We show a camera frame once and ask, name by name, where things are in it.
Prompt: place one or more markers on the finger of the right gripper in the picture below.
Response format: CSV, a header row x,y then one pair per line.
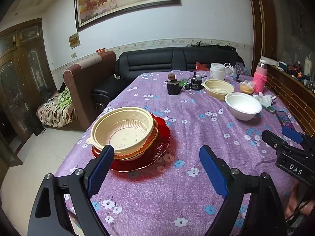
x,y
272,140
292,134

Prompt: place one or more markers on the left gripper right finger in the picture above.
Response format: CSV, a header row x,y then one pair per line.
x,y
264,215

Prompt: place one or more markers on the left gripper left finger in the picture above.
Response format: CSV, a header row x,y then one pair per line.
x,y
49,215

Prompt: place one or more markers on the white foam bowl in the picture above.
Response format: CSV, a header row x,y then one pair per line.
x,y
243,106

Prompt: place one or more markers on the beige plastic bowl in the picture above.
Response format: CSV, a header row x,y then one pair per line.
x,y
217,88
130,112

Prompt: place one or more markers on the person's right hand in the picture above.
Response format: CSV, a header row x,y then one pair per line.
x,y
293,205

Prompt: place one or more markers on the black smartphone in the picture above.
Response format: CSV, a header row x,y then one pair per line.
x,y
283,119

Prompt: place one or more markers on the brown wooden counter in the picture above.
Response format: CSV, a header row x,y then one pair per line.
x,y
299,101

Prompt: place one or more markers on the white knit glove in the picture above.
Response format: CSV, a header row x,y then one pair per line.
x,y
265,100

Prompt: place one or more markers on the purple floral tablecloth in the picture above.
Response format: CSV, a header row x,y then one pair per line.
x,y
174,196

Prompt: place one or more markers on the bagged orange food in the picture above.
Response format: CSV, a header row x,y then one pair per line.
x,y
247,87

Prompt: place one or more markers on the pink knit-sleeved bottle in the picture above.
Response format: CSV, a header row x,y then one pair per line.
x,y
260,76

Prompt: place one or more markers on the grey phone stand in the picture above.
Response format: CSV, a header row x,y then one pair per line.
x,y
239,70

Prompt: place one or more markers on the white plastic jar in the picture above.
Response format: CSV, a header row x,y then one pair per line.
x,y
217,71

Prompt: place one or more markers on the red plastic bag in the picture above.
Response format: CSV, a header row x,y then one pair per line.
x,y
201,67

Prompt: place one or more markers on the patterned blanket seat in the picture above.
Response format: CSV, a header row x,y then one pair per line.
x,y
59,111

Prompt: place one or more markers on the green candy wrapper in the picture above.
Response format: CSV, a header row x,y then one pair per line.
x,y
183,82

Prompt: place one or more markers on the red gold-rimmed plate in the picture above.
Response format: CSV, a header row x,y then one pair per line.
x,y
152,154

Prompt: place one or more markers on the black mug with lid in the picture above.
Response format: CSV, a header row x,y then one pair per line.
x,y
173,85

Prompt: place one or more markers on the wooden cabinet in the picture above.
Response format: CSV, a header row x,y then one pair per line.
x,y
26,78

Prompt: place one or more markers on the brown armchair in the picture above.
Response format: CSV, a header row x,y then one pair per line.
x,y
82,77

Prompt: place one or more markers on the black leather sofa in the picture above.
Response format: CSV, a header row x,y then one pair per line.
x,y
132,64

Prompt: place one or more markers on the small wall plaque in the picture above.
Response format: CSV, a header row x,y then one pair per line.
x,y
74,40

